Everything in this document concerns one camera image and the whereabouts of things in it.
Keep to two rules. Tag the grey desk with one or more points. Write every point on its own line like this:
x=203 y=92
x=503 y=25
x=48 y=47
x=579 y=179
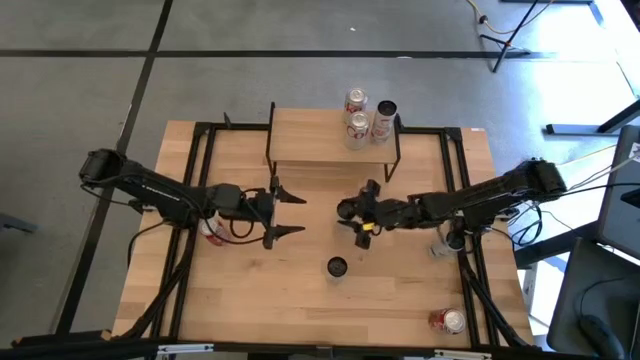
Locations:
x=570 y=300

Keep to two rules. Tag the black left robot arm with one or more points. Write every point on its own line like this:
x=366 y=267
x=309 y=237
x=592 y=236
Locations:
x=150 y=187

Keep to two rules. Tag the black aluminium table frame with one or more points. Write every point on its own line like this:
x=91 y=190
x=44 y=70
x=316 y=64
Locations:
x=240 y=126

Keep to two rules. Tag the black tripod stand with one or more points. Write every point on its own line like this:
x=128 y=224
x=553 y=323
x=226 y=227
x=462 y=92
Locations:
x=508 y=44

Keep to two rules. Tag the silver Diet Coke can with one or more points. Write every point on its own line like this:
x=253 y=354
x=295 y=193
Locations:
x=356 y=97
x=358 y=131

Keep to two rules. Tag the black computer mouse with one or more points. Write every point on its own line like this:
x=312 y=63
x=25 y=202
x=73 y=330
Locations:
x=597 y=337

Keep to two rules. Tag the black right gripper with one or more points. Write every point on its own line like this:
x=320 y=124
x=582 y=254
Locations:
x=387 y=215

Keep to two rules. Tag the silver metal bracket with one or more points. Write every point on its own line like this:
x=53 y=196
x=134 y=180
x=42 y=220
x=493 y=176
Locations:
x=185 y=348
x=462 y=355

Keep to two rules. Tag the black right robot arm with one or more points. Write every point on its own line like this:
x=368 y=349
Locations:
x=480 y=197

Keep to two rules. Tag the wooden shelf black metal legs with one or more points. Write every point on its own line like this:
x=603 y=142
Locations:
x=305 y=137

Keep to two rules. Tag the black floor stand base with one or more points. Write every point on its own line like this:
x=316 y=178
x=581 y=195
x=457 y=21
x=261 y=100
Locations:
x=570 y=129

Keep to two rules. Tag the red Coca-Cola can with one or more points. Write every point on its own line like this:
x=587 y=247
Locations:
x=452 y=321
x=216 y=239

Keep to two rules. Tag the blue-grey floor object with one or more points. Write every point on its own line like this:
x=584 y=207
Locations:
x=15 y=224

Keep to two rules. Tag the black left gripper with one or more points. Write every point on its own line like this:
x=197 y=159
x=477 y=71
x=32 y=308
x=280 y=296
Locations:
x=260 y=207

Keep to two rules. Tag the dark grey panel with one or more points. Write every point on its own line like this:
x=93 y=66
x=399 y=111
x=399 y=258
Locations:
x=620 y=210

